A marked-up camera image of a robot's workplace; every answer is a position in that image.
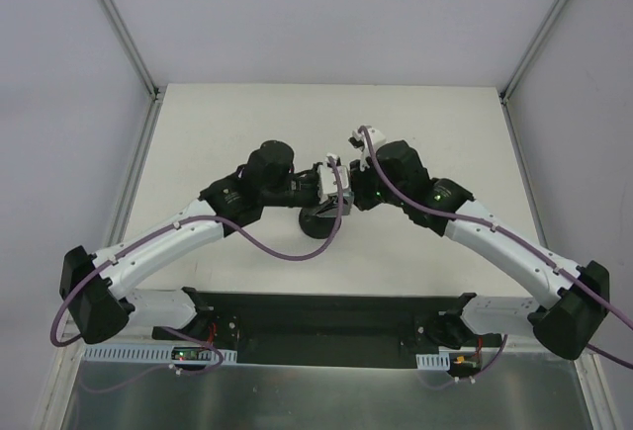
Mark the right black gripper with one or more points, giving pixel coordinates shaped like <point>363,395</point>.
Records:
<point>361,185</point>

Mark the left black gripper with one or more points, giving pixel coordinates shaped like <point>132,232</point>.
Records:
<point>307,185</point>

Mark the black phone stand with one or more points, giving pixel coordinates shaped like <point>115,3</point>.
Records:
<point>316,227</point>

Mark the black smartphone clear case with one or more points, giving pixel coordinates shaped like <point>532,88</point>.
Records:
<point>347,202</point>

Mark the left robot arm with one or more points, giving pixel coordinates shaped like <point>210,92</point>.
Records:
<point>100,290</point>

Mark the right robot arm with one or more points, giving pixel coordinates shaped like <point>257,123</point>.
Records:
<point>566,302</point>

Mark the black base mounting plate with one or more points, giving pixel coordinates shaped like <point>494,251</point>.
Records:
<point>320,330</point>

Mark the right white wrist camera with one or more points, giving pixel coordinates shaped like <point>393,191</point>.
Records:
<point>366,140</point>

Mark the right white cable duct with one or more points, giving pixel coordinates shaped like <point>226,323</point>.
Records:
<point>439,361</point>

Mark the white cable duct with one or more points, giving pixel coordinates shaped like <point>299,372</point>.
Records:
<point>439,361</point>
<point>150,354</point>

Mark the left white cable duct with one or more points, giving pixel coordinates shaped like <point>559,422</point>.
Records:
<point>150,354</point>

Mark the right aluminium frame post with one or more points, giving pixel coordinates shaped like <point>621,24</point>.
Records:
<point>533,49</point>

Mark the aluminium frame post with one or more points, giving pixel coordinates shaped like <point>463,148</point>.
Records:
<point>129,47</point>
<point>533,49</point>

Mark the left aluminium frame post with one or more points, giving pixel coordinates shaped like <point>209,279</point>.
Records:
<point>129,47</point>

